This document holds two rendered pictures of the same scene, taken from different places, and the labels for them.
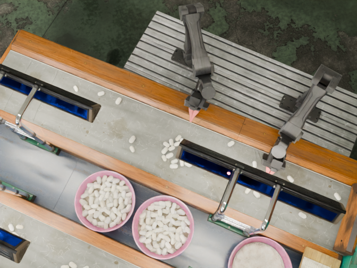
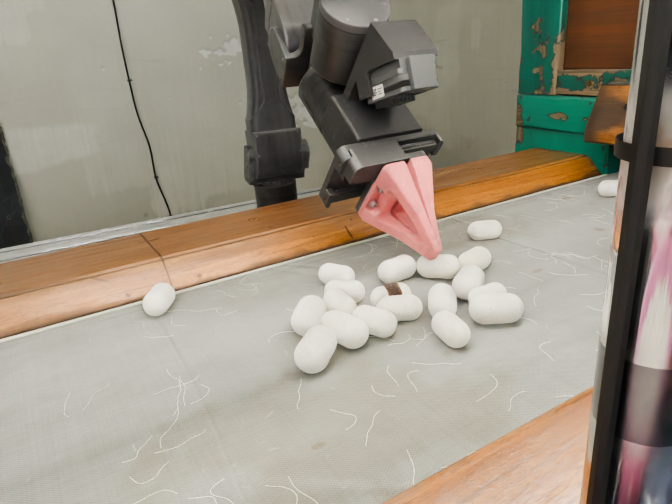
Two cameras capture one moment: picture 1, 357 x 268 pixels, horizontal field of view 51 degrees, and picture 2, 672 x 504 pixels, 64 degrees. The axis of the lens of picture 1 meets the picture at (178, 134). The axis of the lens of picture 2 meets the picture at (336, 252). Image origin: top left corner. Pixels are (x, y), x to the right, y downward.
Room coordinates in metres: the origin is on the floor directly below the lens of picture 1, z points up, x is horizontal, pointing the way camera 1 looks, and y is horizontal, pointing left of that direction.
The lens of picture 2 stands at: (0.11, 0.00, 0.93)
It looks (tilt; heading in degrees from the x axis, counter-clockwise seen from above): 21 degrees down; 304
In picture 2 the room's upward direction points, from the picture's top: 4 degrees counter-clockwise
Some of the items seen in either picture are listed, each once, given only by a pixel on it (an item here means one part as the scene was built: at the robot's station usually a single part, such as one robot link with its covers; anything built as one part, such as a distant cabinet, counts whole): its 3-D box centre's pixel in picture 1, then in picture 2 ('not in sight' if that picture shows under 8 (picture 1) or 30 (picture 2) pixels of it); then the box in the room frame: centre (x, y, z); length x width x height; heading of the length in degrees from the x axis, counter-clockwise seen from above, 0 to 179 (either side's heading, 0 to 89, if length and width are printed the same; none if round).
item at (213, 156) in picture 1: (258, 178); not in sight; (0.22, -0.28, 1.08); 0.62 x 0.08 x 0.07; 63
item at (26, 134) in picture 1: (32, 115); not in sight; (0.58, 0.63, 0.90); 0.20 x 0.19 x 0.45; 63
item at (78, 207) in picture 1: (107, 201); not in sight; (0.21, 0.34, 0.72); 0.27 x 0.27 x 0.10
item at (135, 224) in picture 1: (163, 227); not in sight; (0.09, 0.09, 0.72); 0.27 x 0.27 x 0.10
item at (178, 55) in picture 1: (190, 58); not in sight; (0.92, -0.09, 0.71); 0.20 x 0.07 x 0.08; 60
